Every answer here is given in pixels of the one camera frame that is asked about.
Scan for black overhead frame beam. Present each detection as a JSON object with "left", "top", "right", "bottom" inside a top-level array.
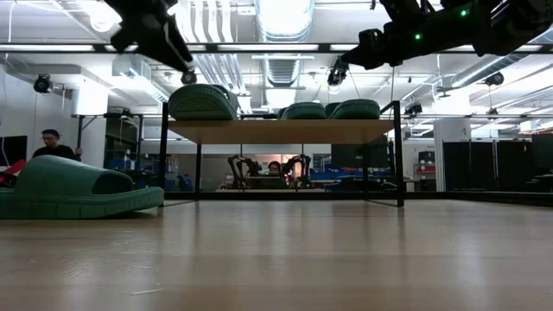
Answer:
[{"left": 0, "top": 41, "right": 553, "bottom": 55}]

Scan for green rubber slide sandal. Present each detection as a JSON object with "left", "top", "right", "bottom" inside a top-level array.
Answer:
[
  {"left": 167, "top": 83, "right": 239, "bottom": 122},
  {"left": 324, "top": 98, "right": 382, "bottom": 121},
  {"left": 276, "top": 101, "right": 328, "bottom": 121},
  {"left": 0, "top": 154, "right": 166, "bottom": 220}
]

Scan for black hanging camera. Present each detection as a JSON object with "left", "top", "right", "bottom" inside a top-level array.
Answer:
[{"left": 326, "top": 64, "right": 350, "bottom": 87}]

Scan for person standing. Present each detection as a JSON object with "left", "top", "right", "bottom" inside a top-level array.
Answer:
[{"left": 32, "top": 128, "right": 84, "bottom": 162}]

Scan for silver ribbed ventilation duct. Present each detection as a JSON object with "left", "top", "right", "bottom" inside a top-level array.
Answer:
[{"left": 254, "top": 0, "right": 316, "bottom": 89}]

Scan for large black screen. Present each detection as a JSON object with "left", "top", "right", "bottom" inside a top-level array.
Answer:
[{"left": 331, "top": 136, "right": 391, "bottom": 170}]

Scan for blue chair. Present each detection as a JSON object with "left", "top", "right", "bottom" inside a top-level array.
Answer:
[{"left": 175, "top": 173, "right": 195, "bottom": 193}]

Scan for black metal rig frame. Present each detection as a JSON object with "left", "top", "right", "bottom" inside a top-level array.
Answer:
[{"left": 162, "top": 189, "right": 553, "bottom": 207}]

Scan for black wall monitor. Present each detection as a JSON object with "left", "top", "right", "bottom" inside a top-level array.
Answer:
[{"left": 0, "top": 135, "right": 29, "bottom": 168}]

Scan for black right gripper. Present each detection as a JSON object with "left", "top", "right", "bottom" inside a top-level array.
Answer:
[{"left": 340, "top": 19, "right": 438, "bottom": 72}]

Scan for black partition screens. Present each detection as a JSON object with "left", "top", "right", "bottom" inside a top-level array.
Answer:
[{"left": 442, "top": 140, "right": 533, "bottom": 193}]

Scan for wooden shelf with black legs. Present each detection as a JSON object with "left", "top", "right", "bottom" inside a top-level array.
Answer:
[{"left": 157, "top": 99, "right": 406, "bottom": 208}]

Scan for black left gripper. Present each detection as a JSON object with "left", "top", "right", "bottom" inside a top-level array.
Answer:
[{"left": 103, "top": 0, "right": 196, "bottom": 73}]

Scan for red object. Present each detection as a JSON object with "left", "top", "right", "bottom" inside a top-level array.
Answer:
[{"left": 0, "top": 158, "right": 26, "bottom": 187}]

